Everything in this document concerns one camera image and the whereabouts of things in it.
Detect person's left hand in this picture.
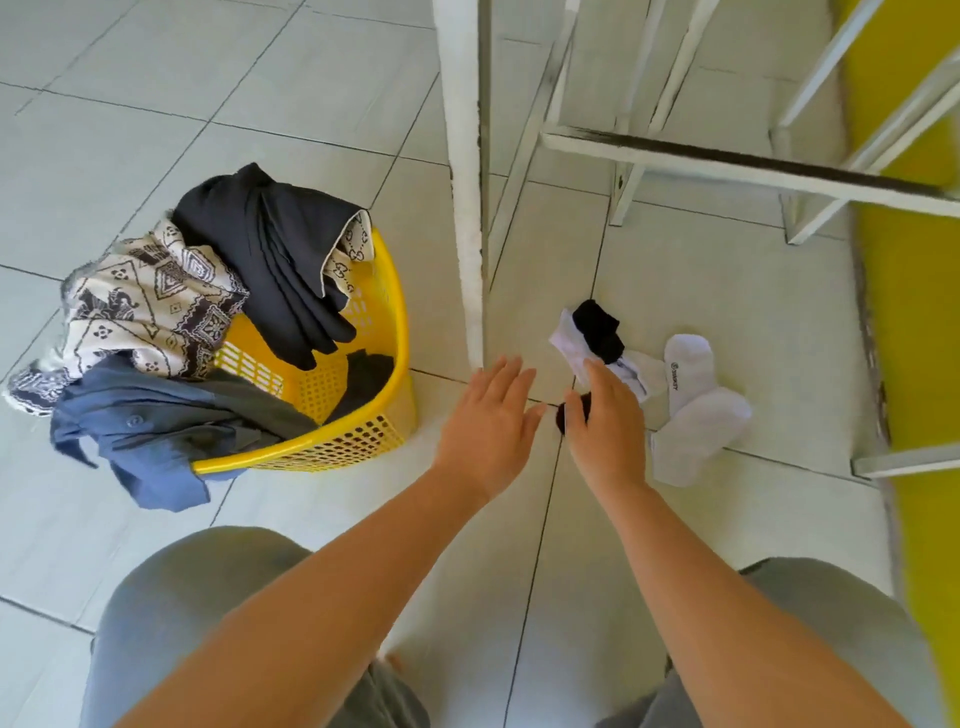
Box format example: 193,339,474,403
433,356,549,502

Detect person's right hand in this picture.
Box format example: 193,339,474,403
563,358,650,504

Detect black sock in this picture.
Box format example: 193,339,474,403
554,391,594,436
572,298,626,367

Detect white sock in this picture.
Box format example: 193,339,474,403
547,307,620,406
648,333,754,489
614,348,669,403

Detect dark grey sock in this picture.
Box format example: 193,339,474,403
322,348,397,427

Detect yellow plastic laundry basket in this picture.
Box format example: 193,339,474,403
191,224,419,478

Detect black garment with patterned lining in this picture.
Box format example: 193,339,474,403
170,162,376,373

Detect blue button shirt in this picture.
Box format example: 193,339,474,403
50,352,249,514

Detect cream black patterned cloth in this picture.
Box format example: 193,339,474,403
3,218,250,418

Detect person's right forearm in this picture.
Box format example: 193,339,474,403
599,479,913,728

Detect person's left forearm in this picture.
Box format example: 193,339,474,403
116,464,493,728

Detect white metal stool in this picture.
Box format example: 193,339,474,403
607,0,960,247

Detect grey trousers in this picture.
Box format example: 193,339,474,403
78,524,950,728

